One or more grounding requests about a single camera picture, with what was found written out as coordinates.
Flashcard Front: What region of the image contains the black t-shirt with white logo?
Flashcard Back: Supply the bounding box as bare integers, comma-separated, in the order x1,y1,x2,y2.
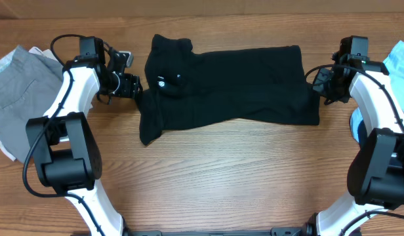
138,35,320,145

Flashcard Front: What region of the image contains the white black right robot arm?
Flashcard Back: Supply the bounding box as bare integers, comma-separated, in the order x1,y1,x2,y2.
296,35,404,236

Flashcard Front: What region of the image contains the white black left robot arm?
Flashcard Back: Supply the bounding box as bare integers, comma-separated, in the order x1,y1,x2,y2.
22,35,143,235

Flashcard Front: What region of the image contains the light blue garment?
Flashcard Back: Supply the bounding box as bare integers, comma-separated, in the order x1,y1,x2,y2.
350,41,404,146

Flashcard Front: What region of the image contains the folded grey shirt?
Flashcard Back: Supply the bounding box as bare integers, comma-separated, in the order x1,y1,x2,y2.
0,45,65,164

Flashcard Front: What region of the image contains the folded white garment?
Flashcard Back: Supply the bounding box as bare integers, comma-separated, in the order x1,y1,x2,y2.
0,46,94,162

